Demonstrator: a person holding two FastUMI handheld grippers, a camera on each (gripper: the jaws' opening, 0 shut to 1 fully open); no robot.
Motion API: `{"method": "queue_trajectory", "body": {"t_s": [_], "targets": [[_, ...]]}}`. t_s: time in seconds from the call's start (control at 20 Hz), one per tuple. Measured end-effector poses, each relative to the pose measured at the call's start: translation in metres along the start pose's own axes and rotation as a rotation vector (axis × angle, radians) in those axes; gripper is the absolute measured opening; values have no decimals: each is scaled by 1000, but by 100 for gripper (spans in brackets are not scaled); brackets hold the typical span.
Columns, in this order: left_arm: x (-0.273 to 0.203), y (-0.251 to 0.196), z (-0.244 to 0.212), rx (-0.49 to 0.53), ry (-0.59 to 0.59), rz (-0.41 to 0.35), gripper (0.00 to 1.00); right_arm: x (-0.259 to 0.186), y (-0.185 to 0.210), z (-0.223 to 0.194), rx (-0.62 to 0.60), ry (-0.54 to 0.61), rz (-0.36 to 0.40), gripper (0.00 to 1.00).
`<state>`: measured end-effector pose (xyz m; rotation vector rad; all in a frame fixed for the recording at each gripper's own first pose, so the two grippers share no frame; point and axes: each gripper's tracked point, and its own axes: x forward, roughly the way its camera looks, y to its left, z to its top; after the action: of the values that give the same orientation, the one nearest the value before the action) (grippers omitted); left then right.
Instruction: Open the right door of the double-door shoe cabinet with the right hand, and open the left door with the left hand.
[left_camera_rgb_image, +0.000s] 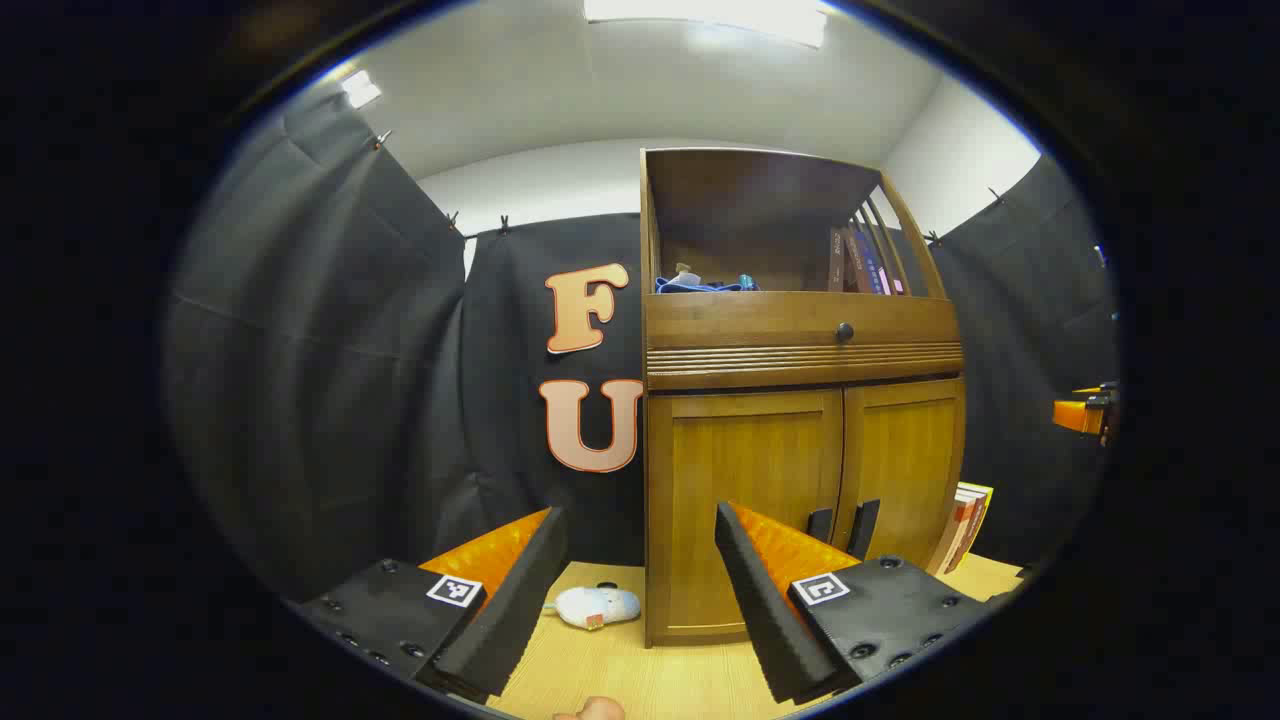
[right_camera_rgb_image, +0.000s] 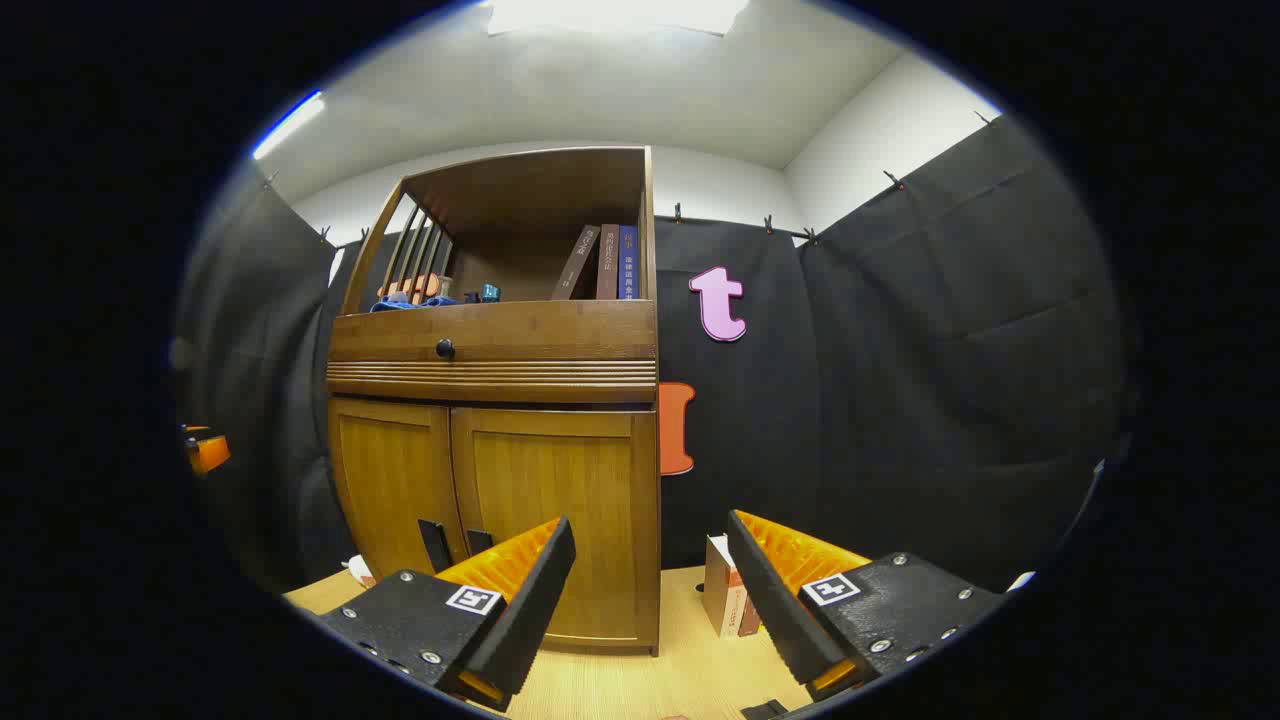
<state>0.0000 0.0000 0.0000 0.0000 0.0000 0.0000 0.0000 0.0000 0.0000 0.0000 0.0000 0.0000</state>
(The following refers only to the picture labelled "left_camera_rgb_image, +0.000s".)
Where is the black backdrop cloth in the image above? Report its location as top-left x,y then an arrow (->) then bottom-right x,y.
165,90 -> 1121,601

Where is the beige orange book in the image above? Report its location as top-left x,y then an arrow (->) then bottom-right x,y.
925,484 -> 983,577

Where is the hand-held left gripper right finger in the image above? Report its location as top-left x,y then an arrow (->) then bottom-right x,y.
713,500 -> 1026,706

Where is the blue cloth item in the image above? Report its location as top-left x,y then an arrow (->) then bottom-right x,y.
655,276 -> 761,294

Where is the large ceiling light panel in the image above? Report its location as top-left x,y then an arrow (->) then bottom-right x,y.
583,0 -> 829,49

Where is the wooden cabinet drawer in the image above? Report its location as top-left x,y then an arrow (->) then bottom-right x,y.
645,291 -> 964,392

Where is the white plush toy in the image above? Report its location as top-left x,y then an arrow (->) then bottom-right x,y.
543,585 -> 642,632

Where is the wooden double-door shoe cabinet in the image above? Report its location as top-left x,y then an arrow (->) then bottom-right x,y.
640,148 -> 969,649

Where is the wooden shoe cabinet door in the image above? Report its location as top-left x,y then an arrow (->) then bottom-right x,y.
843,378 -> 967,573
648,390 -> 846,646

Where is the brown standing book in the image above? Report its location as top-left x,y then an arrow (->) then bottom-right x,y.
950,488 -> 989,571

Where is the blue shelf book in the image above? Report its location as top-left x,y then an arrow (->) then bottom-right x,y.
858,232 -> 893,296

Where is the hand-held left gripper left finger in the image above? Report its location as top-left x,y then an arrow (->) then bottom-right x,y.
290,505 -> 571,706

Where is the maroon shelf book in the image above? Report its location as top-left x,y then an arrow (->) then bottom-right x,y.
845,228 -> 873,294

